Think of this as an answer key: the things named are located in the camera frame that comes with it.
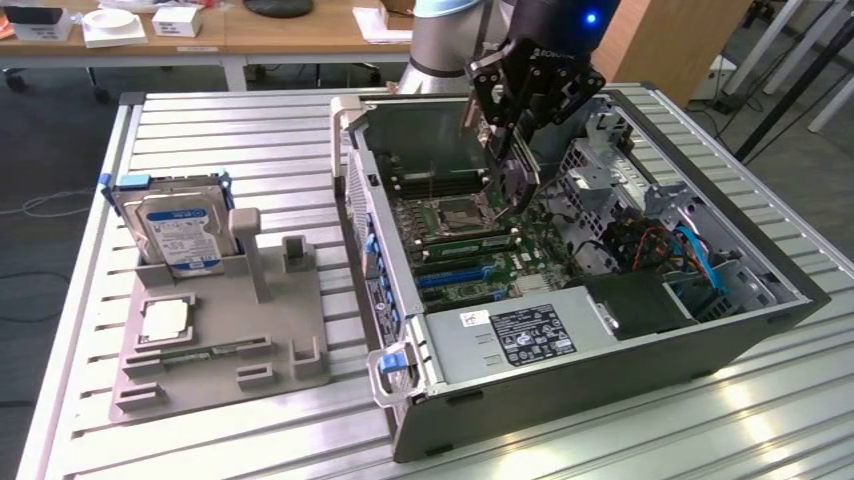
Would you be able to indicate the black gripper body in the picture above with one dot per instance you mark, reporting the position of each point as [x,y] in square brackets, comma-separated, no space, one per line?
[557,30]

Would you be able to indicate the green GPU card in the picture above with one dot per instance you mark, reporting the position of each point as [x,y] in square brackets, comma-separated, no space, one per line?
[521,180]

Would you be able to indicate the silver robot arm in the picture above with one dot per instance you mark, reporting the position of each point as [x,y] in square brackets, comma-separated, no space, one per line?
[441,45]

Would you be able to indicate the wooden cabinet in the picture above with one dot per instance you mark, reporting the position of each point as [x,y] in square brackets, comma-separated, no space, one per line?
[668,45]

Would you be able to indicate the white papers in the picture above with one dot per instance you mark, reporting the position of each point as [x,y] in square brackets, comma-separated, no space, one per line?
[383,32]

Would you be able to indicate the black lock tab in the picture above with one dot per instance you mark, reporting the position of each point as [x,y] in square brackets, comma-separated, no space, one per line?
[375,180]

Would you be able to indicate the CPU socket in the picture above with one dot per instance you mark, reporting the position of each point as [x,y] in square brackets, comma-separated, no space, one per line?
[454,215]

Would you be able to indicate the green motherboard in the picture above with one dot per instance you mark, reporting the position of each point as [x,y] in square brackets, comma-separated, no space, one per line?
[534,250]

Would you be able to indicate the black stand leg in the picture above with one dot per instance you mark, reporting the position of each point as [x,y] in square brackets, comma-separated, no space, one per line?
[801,86]

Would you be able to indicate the wooden desk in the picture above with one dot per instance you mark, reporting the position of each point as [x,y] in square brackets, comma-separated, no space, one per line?
[267,35]

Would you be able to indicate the black round object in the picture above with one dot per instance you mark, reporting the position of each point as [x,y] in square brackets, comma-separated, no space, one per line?
[277,7]

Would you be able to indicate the blue expansion slot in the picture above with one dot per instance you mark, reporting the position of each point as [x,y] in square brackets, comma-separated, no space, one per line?
[461,276]

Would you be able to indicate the silver chipset heat sink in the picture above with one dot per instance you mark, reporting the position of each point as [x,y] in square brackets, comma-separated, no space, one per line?
[536,285]

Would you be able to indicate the white table leg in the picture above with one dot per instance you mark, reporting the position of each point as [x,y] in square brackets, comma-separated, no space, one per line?
[830,107]

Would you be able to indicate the black plastic shroud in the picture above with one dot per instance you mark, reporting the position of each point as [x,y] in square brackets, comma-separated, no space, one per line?
[634,305]

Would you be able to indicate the grey power supply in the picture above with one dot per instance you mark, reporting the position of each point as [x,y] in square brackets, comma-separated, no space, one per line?
[534,330]

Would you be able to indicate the small white box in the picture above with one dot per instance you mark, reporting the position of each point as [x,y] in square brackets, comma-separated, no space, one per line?
[177,22]

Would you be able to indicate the silver hard disk blue label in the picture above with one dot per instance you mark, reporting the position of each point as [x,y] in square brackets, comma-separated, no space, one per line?
[181,235]

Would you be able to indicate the blue case latch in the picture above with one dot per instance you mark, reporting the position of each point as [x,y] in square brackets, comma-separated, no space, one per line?
[391,362]

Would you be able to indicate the blue disk caddy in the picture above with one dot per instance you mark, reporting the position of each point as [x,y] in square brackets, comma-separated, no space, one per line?
[134,181]

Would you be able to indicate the grey parts rack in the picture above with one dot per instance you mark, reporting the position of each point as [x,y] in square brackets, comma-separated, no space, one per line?
[221,320]

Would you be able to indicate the black open PC case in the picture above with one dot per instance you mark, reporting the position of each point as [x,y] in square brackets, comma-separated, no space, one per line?
[601,400]

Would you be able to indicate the silver CPU chip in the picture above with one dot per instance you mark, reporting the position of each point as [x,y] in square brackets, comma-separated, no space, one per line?
[166,320]

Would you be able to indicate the white box black lid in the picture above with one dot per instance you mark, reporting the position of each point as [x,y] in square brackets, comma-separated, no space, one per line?
[43,31]

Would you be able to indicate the black caster wheel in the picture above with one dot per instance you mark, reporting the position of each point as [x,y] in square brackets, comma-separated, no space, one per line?
[15,80]

